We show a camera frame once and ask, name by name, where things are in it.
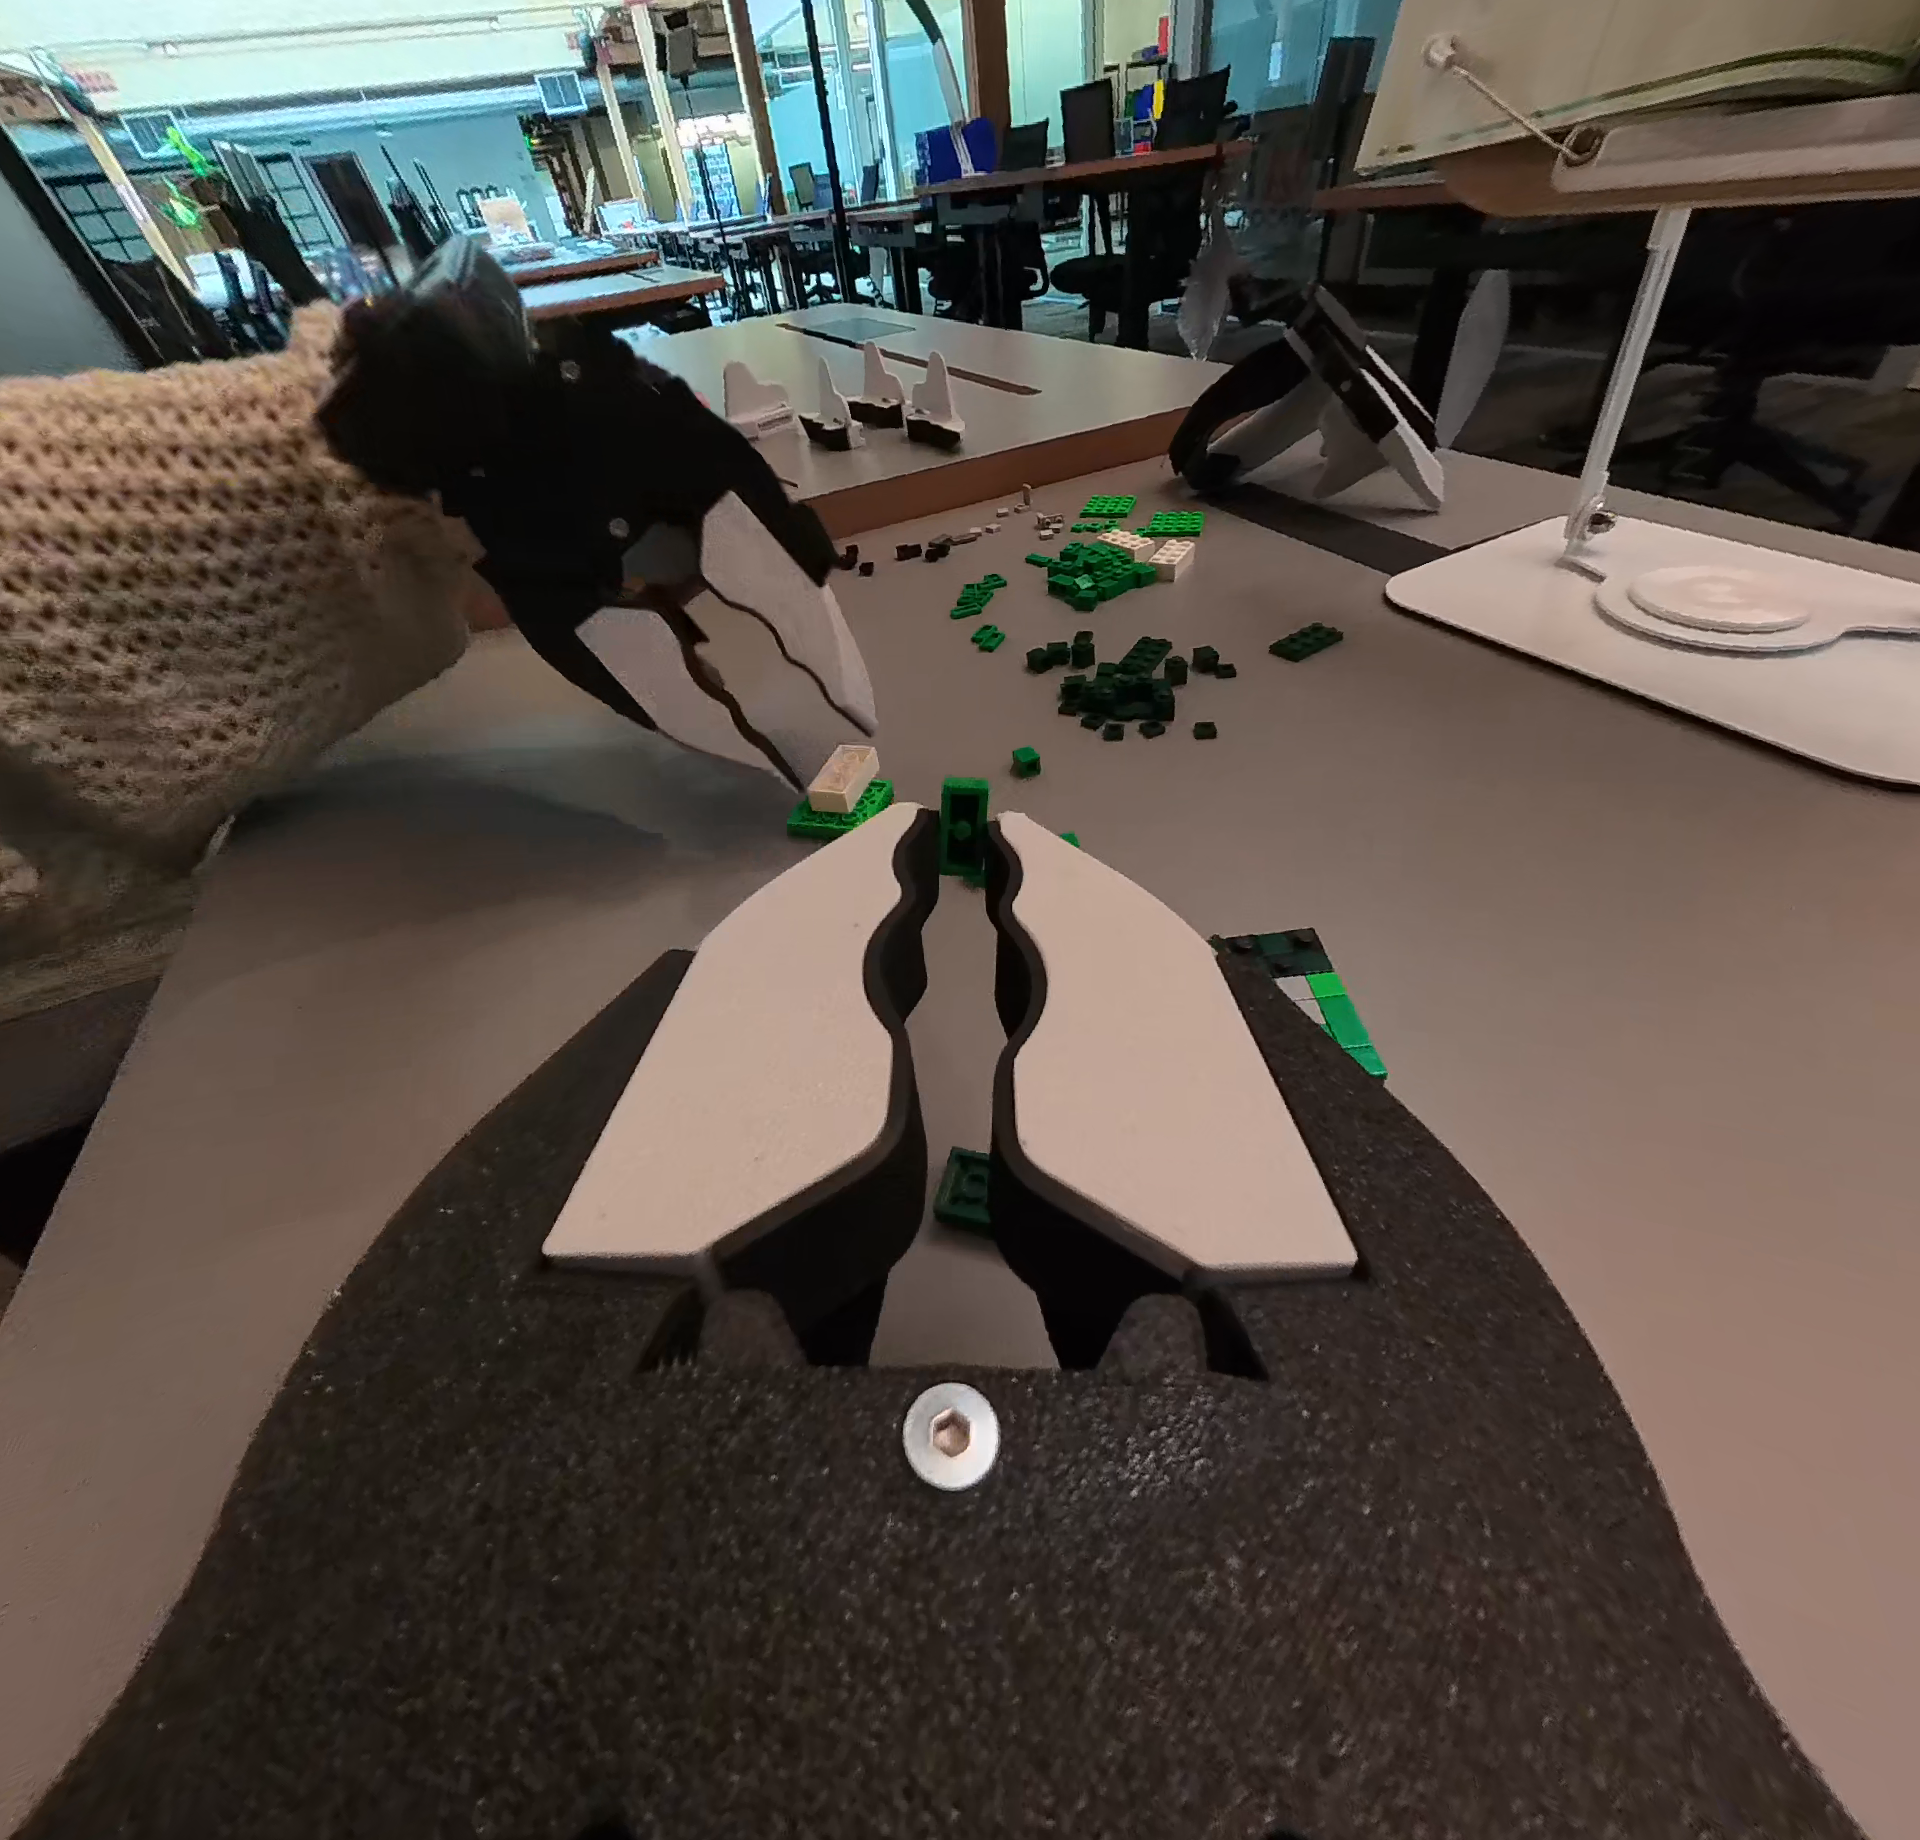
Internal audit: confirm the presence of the bright green lego plate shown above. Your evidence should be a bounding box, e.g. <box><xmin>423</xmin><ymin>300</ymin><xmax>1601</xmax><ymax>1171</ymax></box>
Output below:
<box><xmin>787</xmin><ymin>773</ymin><xmax>898</xmax><ymax>844</ymax></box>

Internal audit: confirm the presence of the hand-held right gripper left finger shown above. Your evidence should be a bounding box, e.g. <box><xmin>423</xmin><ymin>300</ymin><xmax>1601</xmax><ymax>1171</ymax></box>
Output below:
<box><xmin>542</xmin><ymin>799</ymin><xmax>944</xmax><ymax>1284</ymax></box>

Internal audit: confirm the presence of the black pole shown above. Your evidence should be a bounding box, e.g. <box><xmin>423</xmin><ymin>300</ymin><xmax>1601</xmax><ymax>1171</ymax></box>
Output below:
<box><xmin>787</xmin><ymin>0</ymin><xmax>864</xmax><ymax>302</ymax></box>

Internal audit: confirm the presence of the green lego block model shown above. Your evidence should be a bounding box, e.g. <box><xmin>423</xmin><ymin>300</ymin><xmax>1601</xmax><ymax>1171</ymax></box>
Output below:
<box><xmin>1214</xmin><ymin>925</ymin><xmax>1390</xmax><ymax>1082</ymax></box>

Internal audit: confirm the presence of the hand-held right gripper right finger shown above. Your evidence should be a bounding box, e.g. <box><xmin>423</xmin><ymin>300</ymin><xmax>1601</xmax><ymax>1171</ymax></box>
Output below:
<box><xmin>989</xmin><ymin>812</ymin><xmax>1362</xmax><ymax>1290</ymax></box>

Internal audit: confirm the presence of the wooden work table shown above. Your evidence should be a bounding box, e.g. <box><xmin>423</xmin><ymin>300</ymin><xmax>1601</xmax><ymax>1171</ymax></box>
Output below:
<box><xmin>503</xmin><ymin>241</ymin><xmax>727</xmax><ymax>329</ymax></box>

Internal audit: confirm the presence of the grey wood-edged table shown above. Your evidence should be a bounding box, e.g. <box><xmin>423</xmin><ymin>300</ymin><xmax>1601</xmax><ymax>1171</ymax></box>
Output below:
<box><xmin>508</xmin><ymin>302</ymin><xmax>1233</xmax><ymax>544</ymax></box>

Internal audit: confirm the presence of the pile of bright green pieces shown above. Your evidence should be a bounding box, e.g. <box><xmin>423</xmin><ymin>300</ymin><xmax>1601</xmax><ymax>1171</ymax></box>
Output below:
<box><xmin>949</xmin><ymin>491</ymin><xmax>1208</xmax><ymax>652</ymax></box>

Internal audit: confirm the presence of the person's left forearm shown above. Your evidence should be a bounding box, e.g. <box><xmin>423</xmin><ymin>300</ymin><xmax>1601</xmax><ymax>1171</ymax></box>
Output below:
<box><xmin>0</xmin><ymin>302</ymin><xmax>499</xmax><ymax>1033</ymax></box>

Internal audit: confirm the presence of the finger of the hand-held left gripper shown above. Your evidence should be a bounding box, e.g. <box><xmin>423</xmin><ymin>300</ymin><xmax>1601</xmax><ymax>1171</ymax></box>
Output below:
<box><xmin>575</xmin><ymin>592</ymin><xmax>813</xmax><ymax>799</ymax></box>
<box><xmin>701</xmin><ymin>498</ymin><xmax>880</xmax><ymax>741</ymax></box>

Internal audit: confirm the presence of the pile of black grey pieces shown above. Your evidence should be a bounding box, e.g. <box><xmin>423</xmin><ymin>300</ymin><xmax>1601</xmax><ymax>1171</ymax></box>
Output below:
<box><xmin>839</xmin><ymin>482</ymin><xmax>1064</xmax><ymax>573</ymax></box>

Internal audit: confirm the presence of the pile of dark green pieces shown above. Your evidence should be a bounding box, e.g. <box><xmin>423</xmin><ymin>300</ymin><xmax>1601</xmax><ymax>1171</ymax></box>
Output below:
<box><xmin>1029</xmin><ymin>638</ymin><xmax>1239</xmax><ymax>745</ymax></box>

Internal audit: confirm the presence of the black office chair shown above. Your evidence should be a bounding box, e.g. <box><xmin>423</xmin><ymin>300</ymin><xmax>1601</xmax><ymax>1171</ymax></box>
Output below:
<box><xmin>1146</xmin><ymin>62</ymin><xmax>1239</xmax><ymax>151</ymax></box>
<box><xmin>1049</xmin><ymin>78</ymin><xmax>1146</xmax><ymax>350</ymax></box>

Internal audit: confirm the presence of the long wooden desk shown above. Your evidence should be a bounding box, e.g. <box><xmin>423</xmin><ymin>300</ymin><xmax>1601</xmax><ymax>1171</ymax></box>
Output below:
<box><xmin>847</xmin><ymin>141</ymin><xmax>1254</xmax><ymax>320</ymax></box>

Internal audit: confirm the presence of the black white wedge device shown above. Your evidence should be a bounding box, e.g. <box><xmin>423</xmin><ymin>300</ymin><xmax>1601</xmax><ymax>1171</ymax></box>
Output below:
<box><xmin>1172</xmin><ymin>278</ymin><xmax>1448</xmax><ymax>515</ymax></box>

